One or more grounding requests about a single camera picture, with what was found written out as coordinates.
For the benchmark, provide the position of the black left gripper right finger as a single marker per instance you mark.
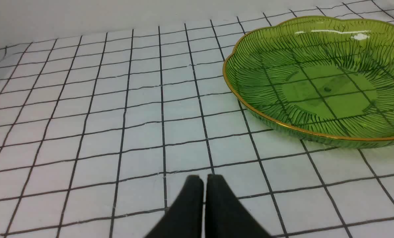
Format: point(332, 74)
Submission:
point(225, 216)

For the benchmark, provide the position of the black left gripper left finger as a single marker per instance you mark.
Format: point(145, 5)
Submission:
point(184, 217)

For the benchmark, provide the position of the white black grid tablecloth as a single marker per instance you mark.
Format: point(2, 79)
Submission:
point(98, 133)

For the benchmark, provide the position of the green glass plate gold rim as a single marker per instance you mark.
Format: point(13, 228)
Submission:
point(319, 78)

